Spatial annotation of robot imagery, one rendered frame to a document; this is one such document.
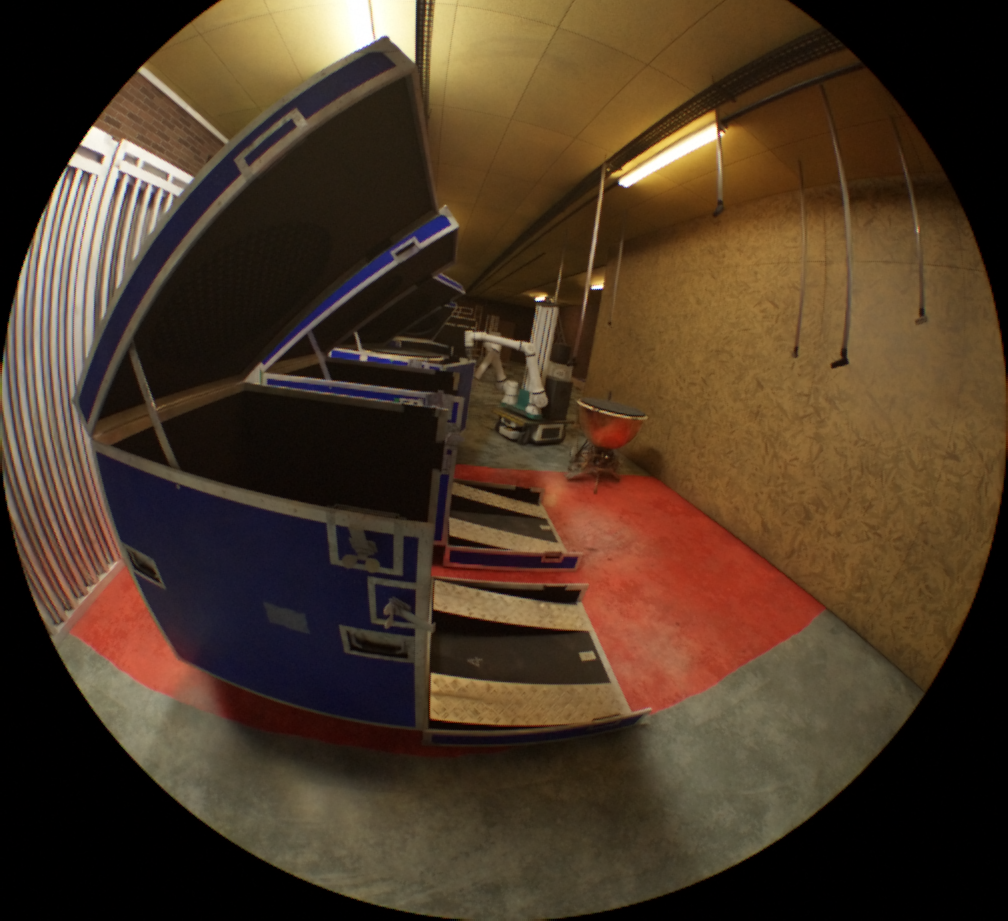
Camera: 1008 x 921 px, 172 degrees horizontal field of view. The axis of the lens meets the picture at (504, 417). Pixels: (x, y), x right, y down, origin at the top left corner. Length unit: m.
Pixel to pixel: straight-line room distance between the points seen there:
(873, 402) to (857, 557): 1.06
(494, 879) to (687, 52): 3.57
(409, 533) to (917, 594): 2.83
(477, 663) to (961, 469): 2.89
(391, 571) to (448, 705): 0.71
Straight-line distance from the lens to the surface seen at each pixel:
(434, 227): 1.54
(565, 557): 2.02
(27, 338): 1.83
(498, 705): 1.28
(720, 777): 1.62
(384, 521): 0.53
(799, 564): 3.05
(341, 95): 0.62
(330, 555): 0.60
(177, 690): 1.60
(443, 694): 1.23
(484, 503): 2.39
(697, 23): 2.37
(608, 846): 1.36
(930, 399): 2.75
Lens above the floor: 1.25
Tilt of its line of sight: 13 degrees down
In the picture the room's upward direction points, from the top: 10 degrees clockwise
